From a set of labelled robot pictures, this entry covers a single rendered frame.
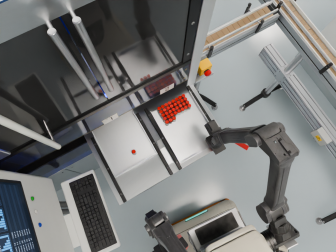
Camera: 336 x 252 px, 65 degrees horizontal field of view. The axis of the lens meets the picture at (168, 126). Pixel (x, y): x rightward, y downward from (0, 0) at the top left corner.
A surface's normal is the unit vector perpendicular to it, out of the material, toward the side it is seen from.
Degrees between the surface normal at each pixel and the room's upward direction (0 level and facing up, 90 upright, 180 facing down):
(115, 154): 0
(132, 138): 0
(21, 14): 90
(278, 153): 10
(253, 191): 0
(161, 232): 41
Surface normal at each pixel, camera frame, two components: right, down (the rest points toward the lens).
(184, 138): 0.01, -0.25
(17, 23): 0.50, 0.84
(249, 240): -0.27, -0.78
